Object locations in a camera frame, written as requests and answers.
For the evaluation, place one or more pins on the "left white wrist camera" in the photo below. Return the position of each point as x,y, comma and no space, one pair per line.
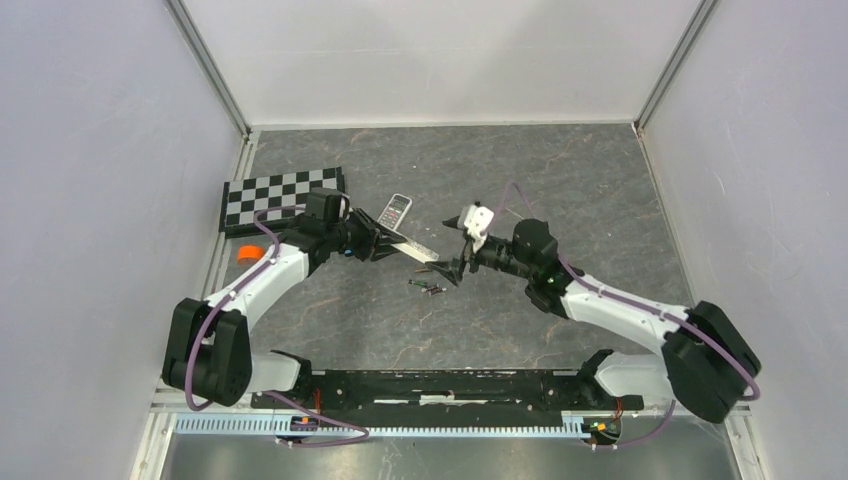
324,208

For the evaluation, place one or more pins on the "white long remote control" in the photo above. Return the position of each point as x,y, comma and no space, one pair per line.
416,251

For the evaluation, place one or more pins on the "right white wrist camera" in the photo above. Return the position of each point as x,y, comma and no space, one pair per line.
475,220

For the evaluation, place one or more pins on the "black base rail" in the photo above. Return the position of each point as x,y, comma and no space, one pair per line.
456,398

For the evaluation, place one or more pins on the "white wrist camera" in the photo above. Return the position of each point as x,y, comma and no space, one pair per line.
324,208
475,220

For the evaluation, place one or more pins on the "black white checkerboard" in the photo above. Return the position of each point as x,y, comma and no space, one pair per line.
241,199

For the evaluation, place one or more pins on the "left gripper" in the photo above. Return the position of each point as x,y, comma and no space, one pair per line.
373,232

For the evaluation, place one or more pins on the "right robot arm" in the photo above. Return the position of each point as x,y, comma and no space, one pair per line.
698,357

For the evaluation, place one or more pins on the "white slotted cable duct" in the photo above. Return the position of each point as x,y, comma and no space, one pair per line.
283,424

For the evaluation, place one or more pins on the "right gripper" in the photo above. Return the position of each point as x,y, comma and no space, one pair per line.
451,269

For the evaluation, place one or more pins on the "grey white remote control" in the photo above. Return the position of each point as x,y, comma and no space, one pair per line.
395,211

